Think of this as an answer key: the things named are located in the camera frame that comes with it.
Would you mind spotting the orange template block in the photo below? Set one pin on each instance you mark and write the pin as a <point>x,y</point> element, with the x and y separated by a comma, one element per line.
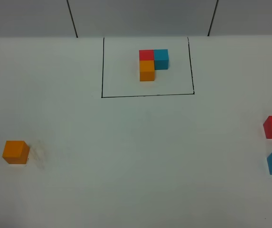
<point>147,70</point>

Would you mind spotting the red template block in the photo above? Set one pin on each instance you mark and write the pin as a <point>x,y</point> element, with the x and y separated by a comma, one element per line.
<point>146,55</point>

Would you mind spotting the blue template block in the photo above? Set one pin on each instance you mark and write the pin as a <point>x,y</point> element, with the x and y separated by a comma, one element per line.
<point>161,59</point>

